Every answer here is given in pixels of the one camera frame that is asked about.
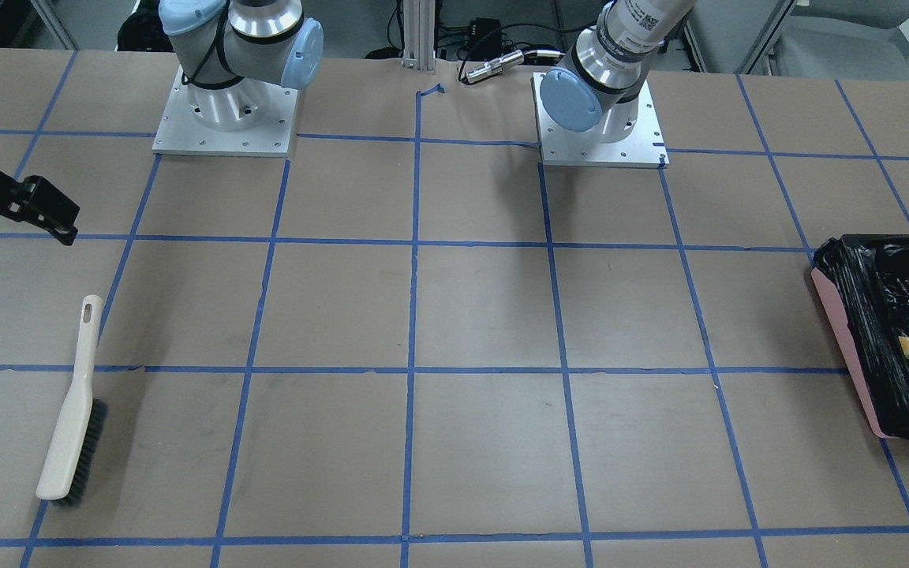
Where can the beige hand brush black bristles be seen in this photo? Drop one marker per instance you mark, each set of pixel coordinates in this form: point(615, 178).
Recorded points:
point(78, 429)

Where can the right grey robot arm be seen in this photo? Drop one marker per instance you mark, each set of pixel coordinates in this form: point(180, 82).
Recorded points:
point(242, 68)

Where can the pink bin with black bag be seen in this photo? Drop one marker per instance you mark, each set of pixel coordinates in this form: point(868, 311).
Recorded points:
point(863, 283)

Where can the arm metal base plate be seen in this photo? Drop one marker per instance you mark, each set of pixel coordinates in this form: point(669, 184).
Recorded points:
point(250, 119)
point(629, 136)

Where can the aluminium frame post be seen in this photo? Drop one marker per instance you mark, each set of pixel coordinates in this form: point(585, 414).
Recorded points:
point(419, 33)

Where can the silver cable connector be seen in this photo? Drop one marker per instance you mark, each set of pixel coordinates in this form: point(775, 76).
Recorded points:
point(493, 68)

